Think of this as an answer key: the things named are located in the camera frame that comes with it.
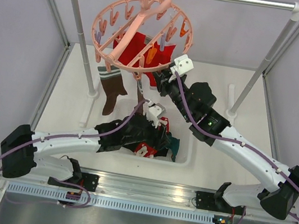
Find white perforated basket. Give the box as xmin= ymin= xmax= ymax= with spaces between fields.
xmin=106 ymin=98 xmax=194 ymax=166

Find purple cable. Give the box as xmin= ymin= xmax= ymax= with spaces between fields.
xmin=0 ymin=76 xmax=152 ymax=203
xmin=155 ymin=72 xmax=299 ymax=224

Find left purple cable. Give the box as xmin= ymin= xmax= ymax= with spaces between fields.
xmin=0 ymin=76 xmax=152 ymax=203

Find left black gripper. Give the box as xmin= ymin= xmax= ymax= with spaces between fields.
xmin=122 ymin=112 xmax=174 ymax=153

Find black sock white stripes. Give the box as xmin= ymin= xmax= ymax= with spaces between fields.
xmin=131 ymin=142 xmax=171 ymax=159

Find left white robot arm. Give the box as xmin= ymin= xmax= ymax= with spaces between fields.
xmin=0 ymin=113 xmax=179 ymax=188

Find white slotted cable duct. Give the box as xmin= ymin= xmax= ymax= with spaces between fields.
xmin=6 ymin=182 xmax=215 ymax=224

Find metal drying rack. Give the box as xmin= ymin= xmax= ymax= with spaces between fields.
xmin=71 ymin=0 xmax=299 ymax=117

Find red santa sock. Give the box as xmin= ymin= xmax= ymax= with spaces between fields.
xmin=157 ymin=117 xmax=170 ymax=133
xmin=134 ymin=143 xmax=157 ymax=159

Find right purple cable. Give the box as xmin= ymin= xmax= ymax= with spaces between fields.
xmin=155 ymin=72 xmax=299 ymax=224

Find pink round clip hanger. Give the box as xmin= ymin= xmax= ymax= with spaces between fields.
xmin=92 ymin=0 xmax=194 ymax=80

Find metal base rail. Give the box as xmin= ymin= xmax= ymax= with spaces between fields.
xmin=82 ymin=167 xmax=215 ymax=209

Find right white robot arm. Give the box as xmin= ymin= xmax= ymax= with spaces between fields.
xmin=152 ymin=70 xmax=299 ymax=220

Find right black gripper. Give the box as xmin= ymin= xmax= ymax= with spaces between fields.
xmin=145 ymin=66 xmax=200 ymax=122

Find brown striped sock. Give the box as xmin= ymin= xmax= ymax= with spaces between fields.
xmin=97 ymin=66 xmax=128 ymax=116
xmin=137 ymin=80 xmax=146 ymax=104

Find red sock white letters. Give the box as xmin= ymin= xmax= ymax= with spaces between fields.
xmin=106 ymin=28 xmax=178 ymax=89

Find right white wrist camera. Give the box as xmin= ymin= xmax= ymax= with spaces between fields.
xmin=171 ymin=54 xmax=194 ymax=76

